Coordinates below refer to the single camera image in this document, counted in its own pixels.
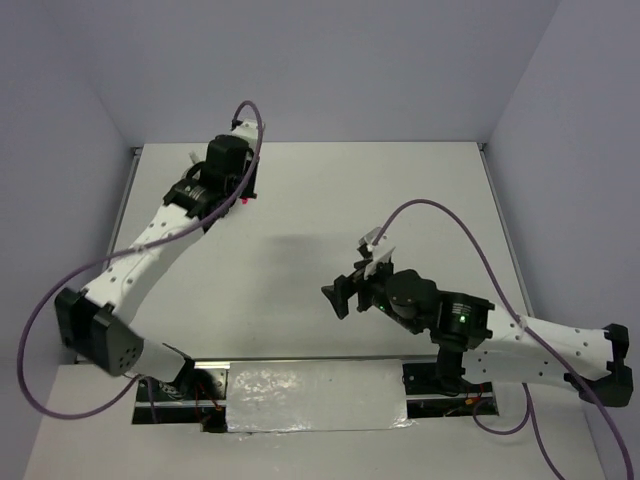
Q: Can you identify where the white round divided container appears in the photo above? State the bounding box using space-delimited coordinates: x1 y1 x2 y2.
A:
181 164 199 180

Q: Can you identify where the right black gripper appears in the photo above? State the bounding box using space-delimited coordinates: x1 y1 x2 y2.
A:
320 253 422 333

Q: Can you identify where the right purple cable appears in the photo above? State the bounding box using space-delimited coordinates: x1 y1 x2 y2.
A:
367 199 632 480

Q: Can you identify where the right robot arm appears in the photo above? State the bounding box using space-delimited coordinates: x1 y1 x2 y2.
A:
321 261 633 408

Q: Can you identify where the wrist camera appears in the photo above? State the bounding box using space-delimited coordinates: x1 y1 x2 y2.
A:
231 118 264 150
354 227 395 280

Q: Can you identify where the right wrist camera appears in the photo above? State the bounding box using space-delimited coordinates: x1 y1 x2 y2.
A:
354 227 395 280

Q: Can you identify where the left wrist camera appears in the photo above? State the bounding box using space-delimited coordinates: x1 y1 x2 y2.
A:
231 118 264 150

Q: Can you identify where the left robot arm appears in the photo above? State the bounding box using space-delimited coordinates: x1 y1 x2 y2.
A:
54 124 257 399

